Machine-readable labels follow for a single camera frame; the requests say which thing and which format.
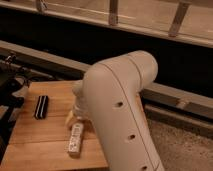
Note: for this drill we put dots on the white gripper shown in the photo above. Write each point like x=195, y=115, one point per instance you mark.
x=80, y=109

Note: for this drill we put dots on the white labelled plastic bottle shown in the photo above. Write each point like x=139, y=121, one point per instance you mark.
x=74, y=147

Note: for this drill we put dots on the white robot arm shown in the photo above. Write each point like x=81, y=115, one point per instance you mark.
x=107, y=96

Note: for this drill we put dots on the black striped case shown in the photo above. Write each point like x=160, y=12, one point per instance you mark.
x=41, y=107

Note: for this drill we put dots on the wooden table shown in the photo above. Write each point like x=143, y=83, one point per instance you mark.
x=41, y=145

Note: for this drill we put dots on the metal railing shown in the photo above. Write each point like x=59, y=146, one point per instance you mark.
x=188, y=21

